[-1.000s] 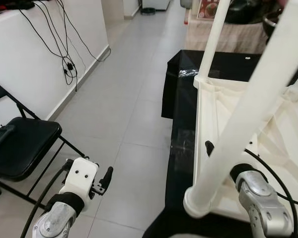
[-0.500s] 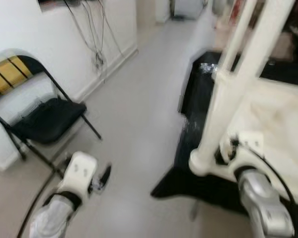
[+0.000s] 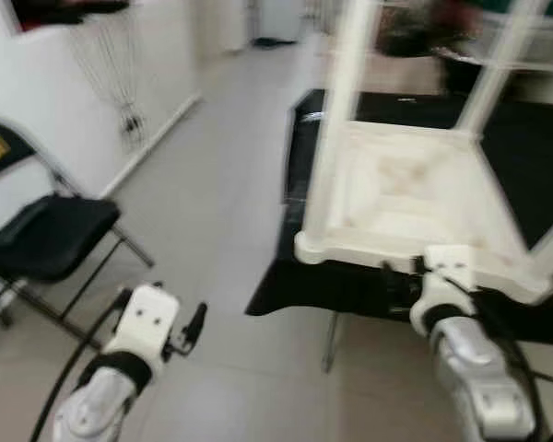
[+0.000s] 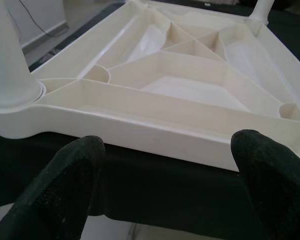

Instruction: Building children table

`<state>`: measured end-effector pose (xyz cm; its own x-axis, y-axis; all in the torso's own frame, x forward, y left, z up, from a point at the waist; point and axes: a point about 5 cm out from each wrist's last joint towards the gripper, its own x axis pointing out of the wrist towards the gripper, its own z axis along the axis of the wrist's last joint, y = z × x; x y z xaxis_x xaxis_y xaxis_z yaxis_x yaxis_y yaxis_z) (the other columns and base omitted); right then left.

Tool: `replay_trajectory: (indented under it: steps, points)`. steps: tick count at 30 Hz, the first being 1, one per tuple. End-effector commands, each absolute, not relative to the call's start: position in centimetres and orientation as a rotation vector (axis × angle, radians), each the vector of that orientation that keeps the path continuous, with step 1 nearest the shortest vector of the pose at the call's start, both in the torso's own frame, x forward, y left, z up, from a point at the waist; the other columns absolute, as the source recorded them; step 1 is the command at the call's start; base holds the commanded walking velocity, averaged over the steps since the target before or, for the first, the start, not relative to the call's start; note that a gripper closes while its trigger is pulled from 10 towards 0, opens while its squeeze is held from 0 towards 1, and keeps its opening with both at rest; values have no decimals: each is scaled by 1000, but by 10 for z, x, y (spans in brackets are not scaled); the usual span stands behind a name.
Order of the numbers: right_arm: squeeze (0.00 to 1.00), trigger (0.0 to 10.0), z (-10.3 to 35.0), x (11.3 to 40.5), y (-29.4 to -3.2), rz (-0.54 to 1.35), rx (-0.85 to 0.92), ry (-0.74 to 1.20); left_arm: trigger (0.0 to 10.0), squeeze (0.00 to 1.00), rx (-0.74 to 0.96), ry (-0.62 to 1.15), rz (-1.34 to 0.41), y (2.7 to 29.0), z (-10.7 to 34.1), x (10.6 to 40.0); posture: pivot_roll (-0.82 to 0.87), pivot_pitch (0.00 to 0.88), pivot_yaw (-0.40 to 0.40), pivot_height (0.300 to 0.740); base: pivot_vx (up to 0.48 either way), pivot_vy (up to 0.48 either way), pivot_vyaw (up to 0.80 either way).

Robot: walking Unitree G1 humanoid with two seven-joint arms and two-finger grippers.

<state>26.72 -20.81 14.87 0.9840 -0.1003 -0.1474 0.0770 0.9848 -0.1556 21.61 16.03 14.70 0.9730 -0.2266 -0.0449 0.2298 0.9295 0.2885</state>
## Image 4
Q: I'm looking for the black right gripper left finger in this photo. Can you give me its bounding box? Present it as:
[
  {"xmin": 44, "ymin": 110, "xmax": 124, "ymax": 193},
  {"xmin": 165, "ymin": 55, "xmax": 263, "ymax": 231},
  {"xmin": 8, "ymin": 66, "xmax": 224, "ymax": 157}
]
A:
[{"xmin": 0, "ymin": 134, "xmax": 106, "ymax": 240}]

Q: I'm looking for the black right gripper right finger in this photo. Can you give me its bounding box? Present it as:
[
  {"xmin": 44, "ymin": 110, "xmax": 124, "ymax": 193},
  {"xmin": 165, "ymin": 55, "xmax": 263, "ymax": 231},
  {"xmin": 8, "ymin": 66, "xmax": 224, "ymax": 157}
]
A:
[{"xmin": 230, "ymin": 129, "xmax": 300, "ymax": 240}]

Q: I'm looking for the white plastic table leg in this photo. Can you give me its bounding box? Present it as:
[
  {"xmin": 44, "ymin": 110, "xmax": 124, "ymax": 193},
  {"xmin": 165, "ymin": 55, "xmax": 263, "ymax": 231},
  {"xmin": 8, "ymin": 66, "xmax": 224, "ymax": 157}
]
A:
[
  {"xmin": 249, "ymin": 0, "xmax": 275, "ymax": 25},
  {"xmin": 0, "ymin": 0, "xmax": 45, "ymax": 108}
]

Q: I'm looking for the white plastic children table top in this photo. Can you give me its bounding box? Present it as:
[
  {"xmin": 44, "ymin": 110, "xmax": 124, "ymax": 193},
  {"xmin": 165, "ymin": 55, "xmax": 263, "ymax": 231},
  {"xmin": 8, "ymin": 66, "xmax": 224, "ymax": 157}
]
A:
[{"xmin": 0, "ymin": 0, "xmax": 300, "ymax": 173}]

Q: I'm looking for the thin black wall cable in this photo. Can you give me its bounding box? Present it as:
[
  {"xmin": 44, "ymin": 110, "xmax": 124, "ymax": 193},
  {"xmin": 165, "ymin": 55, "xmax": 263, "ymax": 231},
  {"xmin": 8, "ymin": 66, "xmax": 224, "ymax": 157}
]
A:
[{"xmin": 17, "ymin": 0, "xmax": 56, "ymax": 36}]

